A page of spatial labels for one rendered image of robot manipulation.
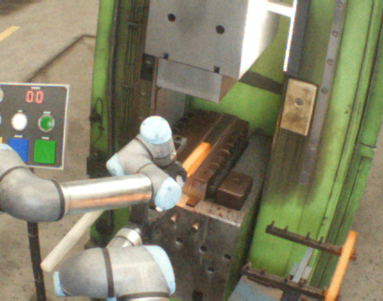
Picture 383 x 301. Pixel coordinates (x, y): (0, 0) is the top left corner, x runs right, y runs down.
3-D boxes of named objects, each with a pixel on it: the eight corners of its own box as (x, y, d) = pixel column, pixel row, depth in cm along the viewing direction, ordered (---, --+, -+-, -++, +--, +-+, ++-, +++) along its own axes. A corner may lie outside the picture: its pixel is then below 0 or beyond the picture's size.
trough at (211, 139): (192, 177, 204) (193, 174, 203) (177, 172, 206) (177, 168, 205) (237, 119, 237) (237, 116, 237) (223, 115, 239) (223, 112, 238)
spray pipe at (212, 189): (213, 197, 205) (215, 189, 203) (205, 193, 205) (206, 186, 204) (248, 145, 232) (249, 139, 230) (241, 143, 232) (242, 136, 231)
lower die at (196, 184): (204, 201, 207) (207, 179, 202) (147, 181, 212) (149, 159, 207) (247, 139, 240) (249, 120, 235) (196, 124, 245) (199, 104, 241)
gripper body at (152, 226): (136, 224, 188) (118, 246, 178) (138, 201, 183) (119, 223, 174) (161, 233, 186) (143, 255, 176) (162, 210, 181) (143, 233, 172)
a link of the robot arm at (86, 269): (59, 298, 124) (56, 303, 170) (109, 296, 127) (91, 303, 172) (53, 245, 127) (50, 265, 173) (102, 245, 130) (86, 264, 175)
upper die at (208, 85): (218, 103, 187) (222, 74, 182) (156, 85, 193) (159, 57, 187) (260, 55, 220) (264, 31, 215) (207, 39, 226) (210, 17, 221)
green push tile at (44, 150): (53, 164, 203) (55, 141, 202) (33, 162, 203) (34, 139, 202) (54, 163, 205) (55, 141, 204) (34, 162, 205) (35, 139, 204)
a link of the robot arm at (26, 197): (20, 198, 124) (190, 176, 158) (-1, 170, 130) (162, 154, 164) (14, 241, 128) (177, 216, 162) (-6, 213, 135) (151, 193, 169)
